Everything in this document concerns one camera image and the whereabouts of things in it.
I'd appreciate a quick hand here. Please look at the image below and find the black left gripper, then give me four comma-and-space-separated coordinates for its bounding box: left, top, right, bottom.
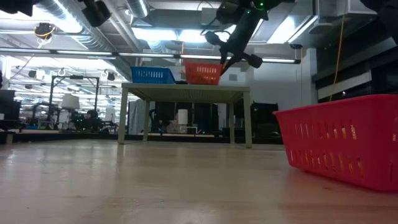
77, 0, 112, 28

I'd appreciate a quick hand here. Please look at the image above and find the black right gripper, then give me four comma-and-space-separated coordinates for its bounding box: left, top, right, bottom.
203, 0, 269, 77

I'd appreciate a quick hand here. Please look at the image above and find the orange plastic basket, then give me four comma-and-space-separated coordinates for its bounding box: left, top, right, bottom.
183, 60, 224, 86

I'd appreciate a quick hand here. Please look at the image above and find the blue plastic basket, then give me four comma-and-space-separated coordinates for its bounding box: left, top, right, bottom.
129, 65, 177, 85

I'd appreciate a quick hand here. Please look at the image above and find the long ceiling strip light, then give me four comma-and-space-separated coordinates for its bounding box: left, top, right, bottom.
0, 46, 302, 65

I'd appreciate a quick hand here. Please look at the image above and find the beige table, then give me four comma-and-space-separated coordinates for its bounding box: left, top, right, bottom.
117, 82, 253, 149

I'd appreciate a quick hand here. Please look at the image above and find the black box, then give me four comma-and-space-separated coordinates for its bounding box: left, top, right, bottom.
250, 101, 280, 138

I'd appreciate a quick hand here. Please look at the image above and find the white cylinder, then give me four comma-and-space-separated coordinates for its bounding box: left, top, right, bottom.
177, 108, 189, 126

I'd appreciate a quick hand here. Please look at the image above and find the white lampshade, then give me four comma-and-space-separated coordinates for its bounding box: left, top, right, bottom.
60, 93, 81, 110

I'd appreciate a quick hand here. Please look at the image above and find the dark switched-off monitor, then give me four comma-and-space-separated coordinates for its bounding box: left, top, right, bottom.
0, 89, 22, 131

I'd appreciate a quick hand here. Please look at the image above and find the red plastic basket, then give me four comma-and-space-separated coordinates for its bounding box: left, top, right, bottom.
273, 94, 398, 192

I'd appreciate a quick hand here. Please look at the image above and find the yellow ceiling cord reel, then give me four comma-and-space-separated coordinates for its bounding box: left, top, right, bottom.
33, 21, 57, 41

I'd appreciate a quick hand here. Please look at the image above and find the black metal stand frame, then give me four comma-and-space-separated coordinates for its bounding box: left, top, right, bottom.
49, 75, 101, 131

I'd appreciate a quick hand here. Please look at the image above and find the yellow power cable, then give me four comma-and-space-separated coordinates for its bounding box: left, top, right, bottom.
328, 6, 348, 103

